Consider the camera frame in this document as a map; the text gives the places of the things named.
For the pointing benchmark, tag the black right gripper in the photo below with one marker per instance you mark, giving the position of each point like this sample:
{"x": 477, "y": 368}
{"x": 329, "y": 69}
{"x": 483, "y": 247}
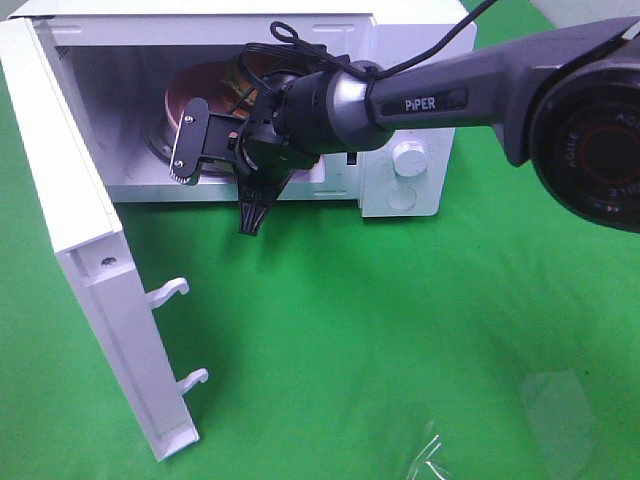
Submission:
{"x": 267, "y": 158}

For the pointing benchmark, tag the round door release button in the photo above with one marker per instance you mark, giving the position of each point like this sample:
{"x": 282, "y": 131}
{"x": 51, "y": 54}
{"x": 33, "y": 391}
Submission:
{"x": 402, "y": 198}

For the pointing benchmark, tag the white timer knob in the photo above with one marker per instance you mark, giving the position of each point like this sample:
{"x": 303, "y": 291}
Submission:
{"x": 409, "y": 158}

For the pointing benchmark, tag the white microwave door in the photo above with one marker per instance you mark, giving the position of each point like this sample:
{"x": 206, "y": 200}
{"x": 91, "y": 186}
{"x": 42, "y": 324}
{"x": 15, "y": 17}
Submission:
{"x": 87, "y": 235}

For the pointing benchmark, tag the burger with lettuce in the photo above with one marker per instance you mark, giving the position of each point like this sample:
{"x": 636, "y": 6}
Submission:
{"x": 258, "y": 63}

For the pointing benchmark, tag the pink round plate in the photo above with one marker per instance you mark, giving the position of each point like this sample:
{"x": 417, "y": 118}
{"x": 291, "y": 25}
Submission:
{"x": 204, "y": 81}

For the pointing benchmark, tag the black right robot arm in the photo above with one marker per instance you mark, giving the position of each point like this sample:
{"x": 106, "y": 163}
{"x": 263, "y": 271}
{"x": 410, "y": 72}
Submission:
{"x": 566, "y": 101}

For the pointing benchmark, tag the glass microwave turntable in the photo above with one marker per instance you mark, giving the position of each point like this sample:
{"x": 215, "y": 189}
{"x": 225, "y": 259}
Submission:
{"x": 160, "y": 141}

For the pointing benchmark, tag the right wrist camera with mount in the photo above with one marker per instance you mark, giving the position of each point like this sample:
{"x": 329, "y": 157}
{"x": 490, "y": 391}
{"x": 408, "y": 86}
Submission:
{"x": 205, "y": 137}

